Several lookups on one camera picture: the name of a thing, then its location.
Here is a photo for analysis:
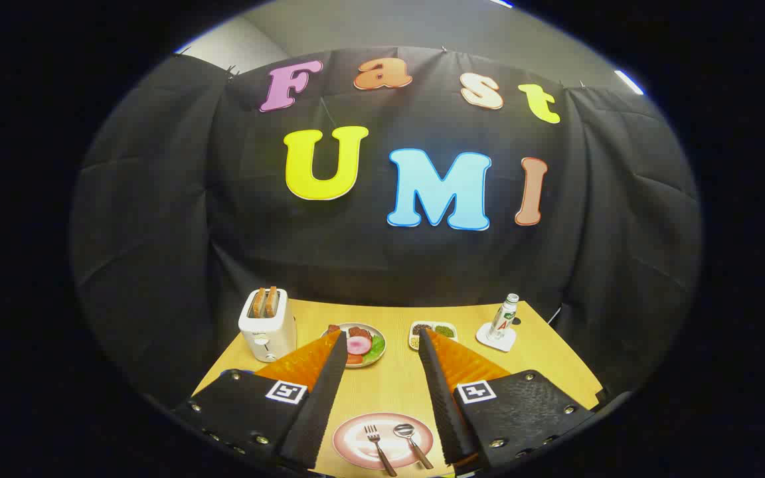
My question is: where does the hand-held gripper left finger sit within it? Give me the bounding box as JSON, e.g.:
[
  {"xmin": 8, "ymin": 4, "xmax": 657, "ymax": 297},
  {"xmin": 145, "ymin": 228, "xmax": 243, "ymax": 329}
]
[{"xmin": 173, "ymin": 330, "xmax": 349, "ymax": 473}]

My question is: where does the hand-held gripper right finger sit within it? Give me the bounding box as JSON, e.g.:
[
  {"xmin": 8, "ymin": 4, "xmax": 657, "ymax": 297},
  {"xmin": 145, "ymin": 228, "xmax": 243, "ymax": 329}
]
[{"xmin": 418, "ymin": 328, "xmax": 597, "ymax": 473}]

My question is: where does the metal spoon wooden handle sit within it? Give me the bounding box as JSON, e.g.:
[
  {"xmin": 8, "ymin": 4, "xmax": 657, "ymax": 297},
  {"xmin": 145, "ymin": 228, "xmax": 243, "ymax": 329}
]
[{"xmin": 393, "ymin": 423, "xmax": 435, "ymax": 470}]

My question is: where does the metal fork wooden handle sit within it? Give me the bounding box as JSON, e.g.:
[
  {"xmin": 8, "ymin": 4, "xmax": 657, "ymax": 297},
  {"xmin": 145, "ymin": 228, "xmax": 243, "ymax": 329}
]
[{"xmin": 365, "ymin": 425, "xmax": 398, "ymax": 477}]

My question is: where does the pink round plate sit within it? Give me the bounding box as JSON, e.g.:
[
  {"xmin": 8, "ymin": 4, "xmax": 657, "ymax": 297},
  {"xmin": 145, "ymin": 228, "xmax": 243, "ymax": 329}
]
[{"xmin": 332, "ymin": 412, "xmax": 435, "ymax": 471}]

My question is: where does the white divided grain dish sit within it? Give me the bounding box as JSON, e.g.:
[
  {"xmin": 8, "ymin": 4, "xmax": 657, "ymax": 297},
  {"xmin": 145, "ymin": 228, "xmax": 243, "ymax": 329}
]
[{"xmin": 408, "ymin": 321, "xmax": 458, "ymax": 351}]

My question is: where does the white square coaster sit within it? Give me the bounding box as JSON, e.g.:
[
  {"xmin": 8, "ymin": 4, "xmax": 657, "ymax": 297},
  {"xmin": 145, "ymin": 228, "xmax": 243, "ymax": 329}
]
[{"xmin": 475, "ymin": 322, "xmax": 517, "ymax": 353}]

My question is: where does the oval plate with toy food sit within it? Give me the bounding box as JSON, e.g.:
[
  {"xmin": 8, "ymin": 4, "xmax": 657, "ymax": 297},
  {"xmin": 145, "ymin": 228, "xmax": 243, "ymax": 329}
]
[{"xmin": 321, "ymin": 323, "xmax": 386, "ymax": 368}]

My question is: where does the white toaster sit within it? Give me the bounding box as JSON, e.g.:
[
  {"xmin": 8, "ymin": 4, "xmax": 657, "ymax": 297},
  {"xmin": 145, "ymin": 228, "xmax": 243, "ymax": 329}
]
[{"xmin": 238, "ymin": 288, "xmax": 298, "ymax": 363}]

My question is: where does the white drink bottle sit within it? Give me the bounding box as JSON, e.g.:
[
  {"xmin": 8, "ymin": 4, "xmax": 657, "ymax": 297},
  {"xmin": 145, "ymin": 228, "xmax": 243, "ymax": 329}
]
[{"xmin": 487, "ymin": 293, "xmax": 520, "ymax": 341}]

